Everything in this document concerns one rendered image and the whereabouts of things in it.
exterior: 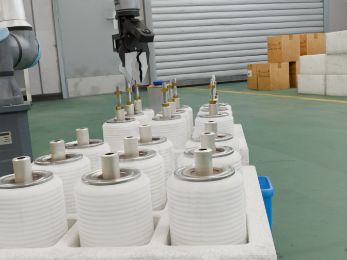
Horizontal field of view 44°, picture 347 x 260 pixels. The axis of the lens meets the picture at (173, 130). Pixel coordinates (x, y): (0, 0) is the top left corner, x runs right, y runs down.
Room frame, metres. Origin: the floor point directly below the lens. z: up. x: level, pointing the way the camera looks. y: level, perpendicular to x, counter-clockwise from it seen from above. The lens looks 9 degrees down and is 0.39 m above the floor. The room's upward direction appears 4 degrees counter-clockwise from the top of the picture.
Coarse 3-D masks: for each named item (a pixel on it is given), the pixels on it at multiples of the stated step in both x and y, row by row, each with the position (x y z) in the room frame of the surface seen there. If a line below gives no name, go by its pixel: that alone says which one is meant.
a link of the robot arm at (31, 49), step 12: (0, 0) 1.40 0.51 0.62; (12, 0) 1.40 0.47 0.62; (0, 12) 1.40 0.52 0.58; (12, 12) 1.40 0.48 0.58; (24, 12) 1.44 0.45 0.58; (0, 24) 1.39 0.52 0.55; (12, 24) 1.38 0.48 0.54; (24, 24) 1.41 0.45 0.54; (24, 36) 1.40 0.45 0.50; (24, 48) 1.37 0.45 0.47; (36, 48) 1.44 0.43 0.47; (24, 60) 1.39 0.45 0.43; (36, 60) 1.45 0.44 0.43
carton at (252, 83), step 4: (248, 64) 5.33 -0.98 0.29; (252, 64) 5.24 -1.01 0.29; (256, 64) 5.15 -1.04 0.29; (248, 68) 5.34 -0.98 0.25; (252, 68) 5.24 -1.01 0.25; (256, 68) 5.15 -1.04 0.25; (248, 72) 5.33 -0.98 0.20; (252, 72) 5.25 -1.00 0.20; (256, 72) 5.15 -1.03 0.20; (248, 76) 5.34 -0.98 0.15; (252, 76) 5.25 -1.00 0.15; (256, 76) 5.15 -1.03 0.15; (248, 80) 5.34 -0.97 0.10; (252, 80) 5.26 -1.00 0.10; (256, 80) 5.15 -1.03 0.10; (248, 84) 5.35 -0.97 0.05; (252, 84) 5.26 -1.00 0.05; (256, 84) 5.16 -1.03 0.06; (252, 88) 5.26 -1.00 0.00; (256, 88) 5.16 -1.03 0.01
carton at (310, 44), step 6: (300, 36) 5.12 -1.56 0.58; (306, 36) 5.00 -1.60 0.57; (312, 36) 5.01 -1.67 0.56; (318, 36) 5.04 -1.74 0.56; (324, 36) 5.06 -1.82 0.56; (300, 42) 5.12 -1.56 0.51; (306, 42) 5.00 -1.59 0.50; (312, 42) 5.01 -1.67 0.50; (318, 42) 5.03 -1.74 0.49; (324, 42) 5.06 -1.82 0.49; (300, 48) 5.13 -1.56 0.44; (306, 48) 5.01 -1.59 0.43; (312, 48) 5.01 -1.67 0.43; (318, 48) 5.03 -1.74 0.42; (324, 48) 5.06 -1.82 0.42; (300, 54) 5.13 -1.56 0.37; (306, 54) 5.01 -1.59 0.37; (312, 54) 5.01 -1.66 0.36; (318, 54) 5.03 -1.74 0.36
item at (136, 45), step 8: (120, 16) 1.31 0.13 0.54; (128, 16) 1.32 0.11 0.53; (136, 16) 1.35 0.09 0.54; (120, 24) 1.35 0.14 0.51; (120, 32) 1.35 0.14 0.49; (128, 32) 1.30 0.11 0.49; (120, 40) 1.32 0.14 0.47; (128, 40) 1.30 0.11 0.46; (136, 40) 1.31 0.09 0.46; (128, 48) 1.30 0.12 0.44; (136, 48) 1.31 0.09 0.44
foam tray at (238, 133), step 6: (234, 126) 1.31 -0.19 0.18; (240, 126) 1.30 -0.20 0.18; (234, 132) 1.20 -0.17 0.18; (240, 132) 1.20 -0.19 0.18; (240, 138) 1.10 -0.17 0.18; (240, 144) 1.02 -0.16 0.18; (246, 144) 1.02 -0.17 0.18; (174, 150) 1.01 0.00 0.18; (180, 150) 1.01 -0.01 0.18; (240, 150) 0.98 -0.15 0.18; (246, 150) 0.97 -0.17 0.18; (174, 156) 0.99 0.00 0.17; (246, 156) 0.97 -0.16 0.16; (246, 162) 0.97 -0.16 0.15
